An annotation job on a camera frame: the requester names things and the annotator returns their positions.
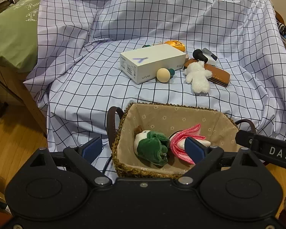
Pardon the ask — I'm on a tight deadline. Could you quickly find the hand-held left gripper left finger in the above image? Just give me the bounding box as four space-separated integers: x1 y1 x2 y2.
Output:
29 136 113 188

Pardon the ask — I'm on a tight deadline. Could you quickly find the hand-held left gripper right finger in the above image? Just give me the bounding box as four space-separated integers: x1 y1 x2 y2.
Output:
178 137 267 189

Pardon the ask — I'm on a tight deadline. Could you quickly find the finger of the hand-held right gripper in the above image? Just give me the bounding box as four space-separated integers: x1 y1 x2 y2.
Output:
235 129 261 152

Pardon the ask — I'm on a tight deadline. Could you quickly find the pink striped plush toy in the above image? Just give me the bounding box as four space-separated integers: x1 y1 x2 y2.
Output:
169 123 211 164

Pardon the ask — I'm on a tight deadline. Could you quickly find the green and white plush toy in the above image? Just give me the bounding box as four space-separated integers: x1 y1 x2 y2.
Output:
133 125 170 166

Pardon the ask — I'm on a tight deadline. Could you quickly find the wicker basket with cloth lining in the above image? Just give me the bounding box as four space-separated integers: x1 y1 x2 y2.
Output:
106 102 256 179

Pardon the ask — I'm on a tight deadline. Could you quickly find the white plush bear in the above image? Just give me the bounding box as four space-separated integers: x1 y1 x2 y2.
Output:
183 61 211 94

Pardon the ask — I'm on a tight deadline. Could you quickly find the white cardboard box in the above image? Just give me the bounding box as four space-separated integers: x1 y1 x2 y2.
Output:
120 44 190 85

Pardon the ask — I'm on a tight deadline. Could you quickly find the checked white bedsheet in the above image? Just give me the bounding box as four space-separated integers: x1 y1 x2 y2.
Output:
22 0 286 179

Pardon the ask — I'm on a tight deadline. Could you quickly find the brown leather wallet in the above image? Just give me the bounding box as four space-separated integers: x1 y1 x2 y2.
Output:
183 58 231 87

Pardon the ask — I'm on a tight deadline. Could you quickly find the cream ball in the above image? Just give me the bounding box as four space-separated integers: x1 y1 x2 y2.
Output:
157 68 171 83

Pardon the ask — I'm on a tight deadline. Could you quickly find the grey and white device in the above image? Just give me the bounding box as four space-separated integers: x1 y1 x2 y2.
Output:
201 48 218 66

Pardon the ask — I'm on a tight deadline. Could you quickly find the black microphone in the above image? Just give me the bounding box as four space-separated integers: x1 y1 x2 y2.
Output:
193 49 209 62

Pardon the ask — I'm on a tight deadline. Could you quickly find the black metal stand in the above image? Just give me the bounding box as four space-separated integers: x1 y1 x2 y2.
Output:
0 72 24 125

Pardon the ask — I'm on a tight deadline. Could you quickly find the orange pumpkin toy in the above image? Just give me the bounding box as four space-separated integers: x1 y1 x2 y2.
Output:
164 40 186 52

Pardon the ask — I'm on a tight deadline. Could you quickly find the black and white striped toy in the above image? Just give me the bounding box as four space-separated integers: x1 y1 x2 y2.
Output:
276 21 286 36

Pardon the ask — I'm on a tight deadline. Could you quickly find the green pillow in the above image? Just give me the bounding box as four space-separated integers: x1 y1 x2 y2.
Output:
0 0 44 73

